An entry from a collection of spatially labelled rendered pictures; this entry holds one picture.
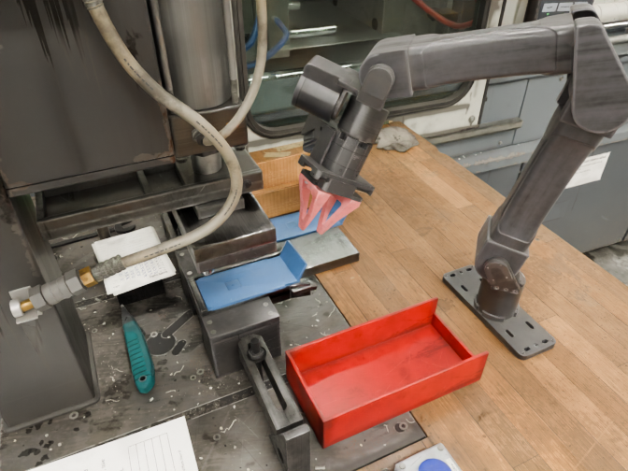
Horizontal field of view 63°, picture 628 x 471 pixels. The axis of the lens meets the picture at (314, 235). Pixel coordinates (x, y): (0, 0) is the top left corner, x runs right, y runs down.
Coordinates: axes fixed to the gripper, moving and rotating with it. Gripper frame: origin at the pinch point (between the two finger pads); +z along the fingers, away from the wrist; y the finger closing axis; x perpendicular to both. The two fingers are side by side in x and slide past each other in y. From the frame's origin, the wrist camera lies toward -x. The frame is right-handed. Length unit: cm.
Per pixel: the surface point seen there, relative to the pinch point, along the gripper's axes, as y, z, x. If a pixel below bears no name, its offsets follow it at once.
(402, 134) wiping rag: -43, -13, -43
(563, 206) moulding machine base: -144, -10, -58
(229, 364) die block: 7.8, 20.6, 7.4
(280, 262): 1.0, 7.9, -2.0
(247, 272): 5.9, 10.5, -1.9
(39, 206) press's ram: 35.4, 5.3, 0.5
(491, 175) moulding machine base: -99, -10, -59
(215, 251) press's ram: 17.7, 2.2, 9.7
